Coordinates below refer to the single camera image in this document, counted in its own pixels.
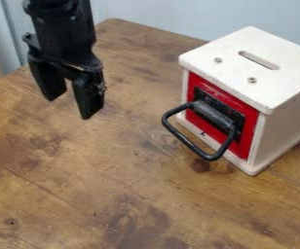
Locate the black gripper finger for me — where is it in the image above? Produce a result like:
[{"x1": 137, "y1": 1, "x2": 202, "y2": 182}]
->
[
  {"x1": 72, "y1": 71, "x2": 105, "y2": 120},
  {"x1": 27, "y1": 57, "x2": 67, "y2": 101}
]

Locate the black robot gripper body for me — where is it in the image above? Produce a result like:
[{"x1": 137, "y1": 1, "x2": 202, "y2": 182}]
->
[{"x1": 23, "y1": 0, "x2": 103, "y2": 82}]

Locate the white wooden drawer box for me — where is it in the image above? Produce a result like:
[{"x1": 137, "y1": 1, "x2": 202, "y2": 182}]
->
[{"x1": 178, "y1": 26, "x2": 300, "y2": 176}]

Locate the red drawer front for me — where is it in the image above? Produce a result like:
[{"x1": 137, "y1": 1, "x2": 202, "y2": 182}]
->
[{"x1": 184, "y1": 73, "x2": 259, "y2": 160}]

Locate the black metal drawer handle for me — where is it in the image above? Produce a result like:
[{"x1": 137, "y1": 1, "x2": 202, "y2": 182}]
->
[{"x1": 160, "y1": 100, "x2": 238, "y2": 162}]

